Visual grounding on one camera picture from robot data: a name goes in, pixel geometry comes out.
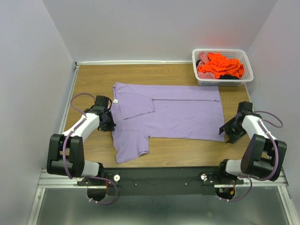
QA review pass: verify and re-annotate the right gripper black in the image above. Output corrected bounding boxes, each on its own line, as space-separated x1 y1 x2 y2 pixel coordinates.
219 117 248 144

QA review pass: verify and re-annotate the purple t shirt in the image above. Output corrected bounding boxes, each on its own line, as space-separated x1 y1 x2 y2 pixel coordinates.
111 82 225 164

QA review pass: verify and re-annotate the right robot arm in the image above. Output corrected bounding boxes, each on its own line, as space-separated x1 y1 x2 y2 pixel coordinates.
214 101 287 184

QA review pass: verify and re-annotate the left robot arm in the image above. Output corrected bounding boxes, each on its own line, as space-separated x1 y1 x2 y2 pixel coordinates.
46 96 115 185

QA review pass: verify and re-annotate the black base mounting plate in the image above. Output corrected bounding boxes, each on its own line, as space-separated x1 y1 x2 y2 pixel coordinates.
77 166 244 200

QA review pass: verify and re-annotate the white plastic laundry basket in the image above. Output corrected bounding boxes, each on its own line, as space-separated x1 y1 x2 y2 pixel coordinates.
192 49 254 86

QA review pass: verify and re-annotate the orange t shirt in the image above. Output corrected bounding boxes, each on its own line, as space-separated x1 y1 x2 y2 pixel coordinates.
207 52 245 79

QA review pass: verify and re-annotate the pink t shirt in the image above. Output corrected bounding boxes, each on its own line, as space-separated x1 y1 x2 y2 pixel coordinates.
197 51 216 79

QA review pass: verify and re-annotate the aluminium frame rail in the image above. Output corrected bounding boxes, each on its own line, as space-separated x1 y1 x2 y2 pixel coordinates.
37 170 289 188

